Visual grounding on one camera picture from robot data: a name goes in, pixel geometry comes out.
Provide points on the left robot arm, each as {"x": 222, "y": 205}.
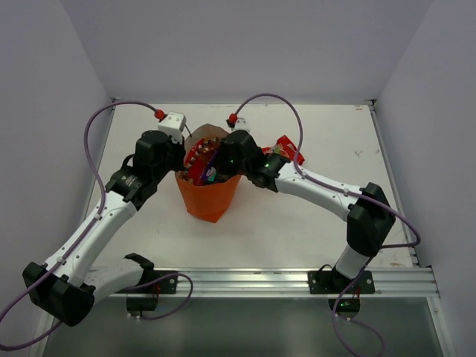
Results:
{"x": 64, "y": 285}

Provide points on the aluminium rail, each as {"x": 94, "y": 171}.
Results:
{"x": 293, "y": 283}

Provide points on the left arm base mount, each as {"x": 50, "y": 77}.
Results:
{"x": 140, "y": 301}

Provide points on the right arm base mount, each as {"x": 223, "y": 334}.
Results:
{"x": 327, "y": 281}

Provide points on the red gummy snack bag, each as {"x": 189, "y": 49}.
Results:
{"x": 283, "y": 146}

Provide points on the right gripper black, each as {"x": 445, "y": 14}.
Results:
{"x": 222, "y": 166}

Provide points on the purple snack bag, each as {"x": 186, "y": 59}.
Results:
{"x": 209, "y": 172}

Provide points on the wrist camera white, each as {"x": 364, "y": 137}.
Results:
{"x": 235, "y": 123}
{"x": 172, "y": 124}

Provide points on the red mixed candy bag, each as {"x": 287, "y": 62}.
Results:
{"x": 199, "y": 157}

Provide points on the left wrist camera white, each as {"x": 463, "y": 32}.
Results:
{"x": 172, "y": 124}

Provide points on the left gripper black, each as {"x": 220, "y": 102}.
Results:
{"x": 178, "y": 155}

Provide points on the orange paper bag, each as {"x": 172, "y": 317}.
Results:
{"x": 207, "y": 201}

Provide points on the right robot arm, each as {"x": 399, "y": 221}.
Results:
{"x": 362, "y": 208}

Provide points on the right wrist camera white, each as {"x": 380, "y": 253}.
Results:
{"x": 235, "y": 123}

